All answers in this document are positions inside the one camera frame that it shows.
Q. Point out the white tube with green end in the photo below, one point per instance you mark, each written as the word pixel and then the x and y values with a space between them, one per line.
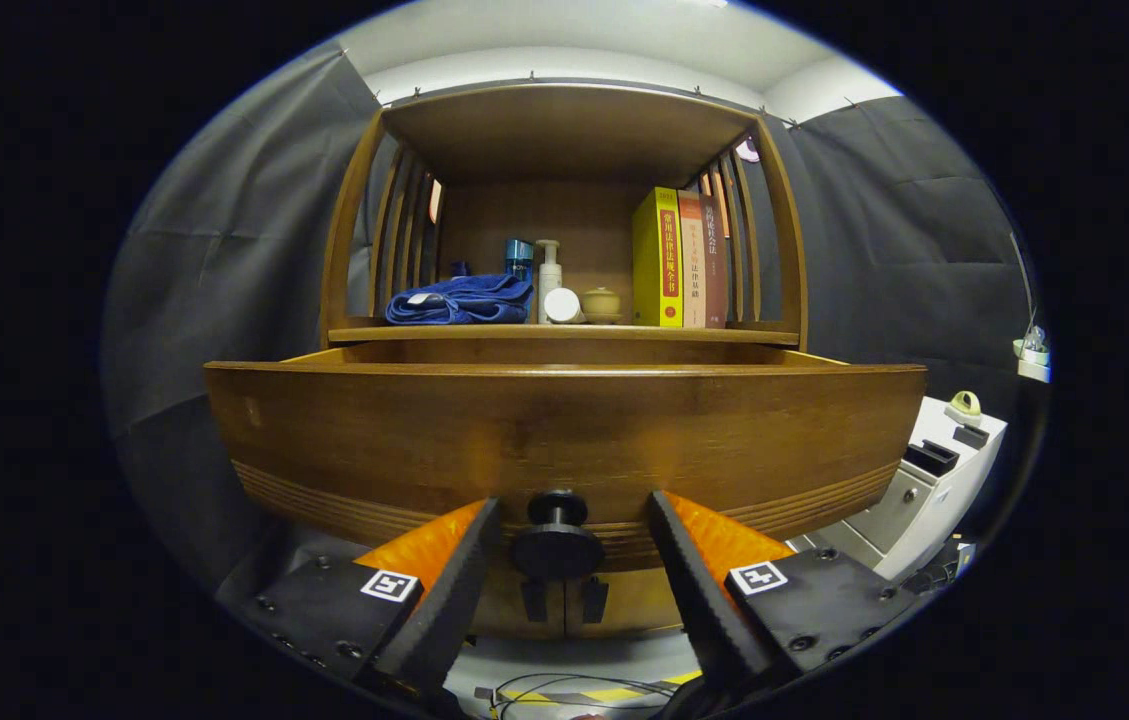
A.
pixel 562 305

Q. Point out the blue folded towel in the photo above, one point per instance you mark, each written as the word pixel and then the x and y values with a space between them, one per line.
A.
pixel 459 300

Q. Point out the beige lidded teacup with saucer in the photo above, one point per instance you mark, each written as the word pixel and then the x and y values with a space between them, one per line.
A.
pixel 602 303

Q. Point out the wooden drawer with black knob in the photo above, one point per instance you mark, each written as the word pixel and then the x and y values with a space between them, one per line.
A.
pixel 564 430

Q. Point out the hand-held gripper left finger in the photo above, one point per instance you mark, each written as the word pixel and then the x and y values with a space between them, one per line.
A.
pixel 454 590

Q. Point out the yellow black floor tape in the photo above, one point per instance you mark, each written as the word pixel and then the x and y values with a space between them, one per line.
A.
pixel 614 692

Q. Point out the white side shelf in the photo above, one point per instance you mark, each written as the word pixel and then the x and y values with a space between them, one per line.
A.
pixel 1034 371

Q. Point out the small black flat object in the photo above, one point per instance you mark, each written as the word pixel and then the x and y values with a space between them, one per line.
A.
pixel 971 436

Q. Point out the wooden countertop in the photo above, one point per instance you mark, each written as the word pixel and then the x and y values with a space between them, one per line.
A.
pixel 684 333

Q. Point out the white pump bottle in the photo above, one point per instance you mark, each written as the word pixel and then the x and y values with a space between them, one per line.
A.
pixel 549 272

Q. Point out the tall blue bottle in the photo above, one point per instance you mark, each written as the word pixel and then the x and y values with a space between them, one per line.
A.
pixel 519 258

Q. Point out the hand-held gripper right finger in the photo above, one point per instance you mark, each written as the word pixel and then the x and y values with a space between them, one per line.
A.
pixel 699 600

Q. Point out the white bowl with utensils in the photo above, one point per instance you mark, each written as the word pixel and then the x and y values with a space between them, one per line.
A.
pixel 1032 345

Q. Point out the black tray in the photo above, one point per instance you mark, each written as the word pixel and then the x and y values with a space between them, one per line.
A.
pixel 929 458

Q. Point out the thick yellow book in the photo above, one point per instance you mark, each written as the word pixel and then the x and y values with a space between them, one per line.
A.
pixel 659 260

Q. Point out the brown book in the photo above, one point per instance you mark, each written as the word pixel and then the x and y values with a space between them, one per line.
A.
pixel 715 265

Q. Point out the brown wooden cabinet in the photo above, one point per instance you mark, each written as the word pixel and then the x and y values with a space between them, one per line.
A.
pixel 564 130

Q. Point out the white drawer cabinet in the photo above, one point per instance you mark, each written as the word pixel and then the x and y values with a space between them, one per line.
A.
pixel 924 500

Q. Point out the orange and white book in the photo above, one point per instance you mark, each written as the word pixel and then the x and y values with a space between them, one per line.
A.
pixel 692 260

